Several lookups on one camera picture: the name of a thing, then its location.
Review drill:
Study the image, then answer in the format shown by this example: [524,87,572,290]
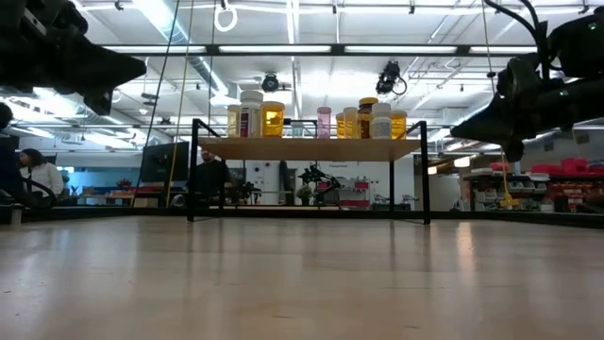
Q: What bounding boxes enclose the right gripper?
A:
[449,53,604,164]

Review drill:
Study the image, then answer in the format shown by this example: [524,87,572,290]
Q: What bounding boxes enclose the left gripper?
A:
[0,0,148,117]

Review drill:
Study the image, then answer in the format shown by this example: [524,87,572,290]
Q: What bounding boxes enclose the yellow pill vial white cap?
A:
[226,104,243,139]
[342,106,360,140]

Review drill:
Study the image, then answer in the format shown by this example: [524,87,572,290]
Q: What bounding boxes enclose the amber bottle yellow cap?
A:
[357,96,379,140]

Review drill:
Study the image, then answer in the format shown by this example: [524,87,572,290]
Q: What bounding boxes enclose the large white supplement bottle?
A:
[239,89,264,139]

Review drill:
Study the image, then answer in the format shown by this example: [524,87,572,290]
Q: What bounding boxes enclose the pink pill vial white cap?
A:
[316,106,333,140]

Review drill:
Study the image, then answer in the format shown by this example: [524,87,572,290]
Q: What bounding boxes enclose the shelf with red bins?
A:
[463,157,604,214]

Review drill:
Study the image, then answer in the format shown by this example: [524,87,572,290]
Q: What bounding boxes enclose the black computer screen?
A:
[140,140,191,184]

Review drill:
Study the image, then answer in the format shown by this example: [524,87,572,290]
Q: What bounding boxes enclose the person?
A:
[193,148,233,204]
[17,147,65,199]

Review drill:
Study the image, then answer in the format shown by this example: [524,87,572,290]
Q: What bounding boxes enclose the black overhead light bar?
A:
[101,42,539,59]

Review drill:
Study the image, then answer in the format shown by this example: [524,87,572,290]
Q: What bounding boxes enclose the red and white cart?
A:
[338,177,373,210]

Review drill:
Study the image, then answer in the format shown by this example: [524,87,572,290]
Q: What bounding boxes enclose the black ceiling spotlight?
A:
[260,72,281,94]

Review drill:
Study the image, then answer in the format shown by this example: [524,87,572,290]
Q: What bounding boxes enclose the small potted plant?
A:
[295,184,315,207]

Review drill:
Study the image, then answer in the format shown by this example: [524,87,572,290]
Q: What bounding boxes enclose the black hanging cord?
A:
[131,0,181,208]

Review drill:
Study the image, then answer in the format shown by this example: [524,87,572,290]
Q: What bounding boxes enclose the hanging cord yellow hook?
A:
[479,0,521,210]

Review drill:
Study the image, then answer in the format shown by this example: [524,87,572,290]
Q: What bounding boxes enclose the black aluminium table frame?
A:
[0,202,604,231]

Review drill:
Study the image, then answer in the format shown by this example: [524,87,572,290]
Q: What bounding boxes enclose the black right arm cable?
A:
[483,0,551,81]

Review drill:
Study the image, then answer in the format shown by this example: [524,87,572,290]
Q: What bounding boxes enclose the black hanging camera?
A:
[375,59,409,96]

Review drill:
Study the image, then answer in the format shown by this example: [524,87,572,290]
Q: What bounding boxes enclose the white cable loop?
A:
[213,3,239,34]

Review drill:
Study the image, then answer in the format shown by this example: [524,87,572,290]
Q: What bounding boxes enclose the wooden shelf black metal frame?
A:
[186,117,431,226]

